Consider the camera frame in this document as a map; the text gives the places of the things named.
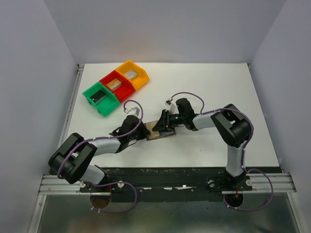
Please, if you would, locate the brown leather card holder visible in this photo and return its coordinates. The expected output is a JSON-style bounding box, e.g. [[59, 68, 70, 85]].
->
[[144, 120, 176, 141]]

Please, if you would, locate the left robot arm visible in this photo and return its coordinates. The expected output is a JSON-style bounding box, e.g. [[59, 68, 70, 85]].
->
[[48, 115, 150, 185]]

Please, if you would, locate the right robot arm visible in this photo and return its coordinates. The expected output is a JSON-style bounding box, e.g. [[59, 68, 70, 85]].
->
[[152, 98, 254, 178]]

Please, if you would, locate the green plastic bin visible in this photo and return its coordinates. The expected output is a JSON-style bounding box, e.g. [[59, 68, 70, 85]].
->
[[83, 82, 121, 117]]

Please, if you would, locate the red plastic bin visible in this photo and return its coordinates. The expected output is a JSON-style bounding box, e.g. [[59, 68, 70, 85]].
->
[[100, 70, 136, 103]]

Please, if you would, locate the gold metal block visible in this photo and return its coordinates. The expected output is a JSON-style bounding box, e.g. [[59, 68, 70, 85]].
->
[[107, 79, 121, 91]]

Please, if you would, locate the dark metal block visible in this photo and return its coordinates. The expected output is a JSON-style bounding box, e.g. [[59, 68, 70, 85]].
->
[[90, 90, 107, 104]]

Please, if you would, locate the yellow plastic bin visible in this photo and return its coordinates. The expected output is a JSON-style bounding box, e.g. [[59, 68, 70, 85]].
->
[[115, 60, 150, 90]]

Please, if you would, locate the silver metal block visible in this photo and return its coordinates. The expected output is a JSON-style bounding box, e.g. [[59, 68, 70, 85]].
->
[[124, 70, 138, 80]]

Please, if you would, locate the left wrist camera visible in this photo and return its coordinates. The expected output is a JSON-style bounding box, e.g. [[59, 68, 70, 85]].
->
[[124, 107, 140, 117]]

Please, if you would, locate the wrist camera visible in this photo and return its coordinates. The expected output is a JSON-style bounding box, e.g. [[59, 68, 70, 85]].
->
[[124, 107, 140, 117], [165, 99, 176, 114]]

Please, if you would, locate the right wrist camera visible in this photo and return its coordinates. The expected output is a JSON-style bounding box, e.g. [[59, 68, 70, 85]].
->
[[165, 99, 176, 114]]

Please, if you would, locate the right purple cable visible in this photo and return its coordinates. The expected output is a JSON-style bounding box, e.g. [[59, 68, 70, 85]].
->
[[167, 91, 274, 212]]

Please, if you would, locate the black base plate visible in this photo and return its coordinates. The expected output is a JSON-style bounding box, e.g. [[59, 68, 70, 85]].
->
[[48, 166, 285, 203]]

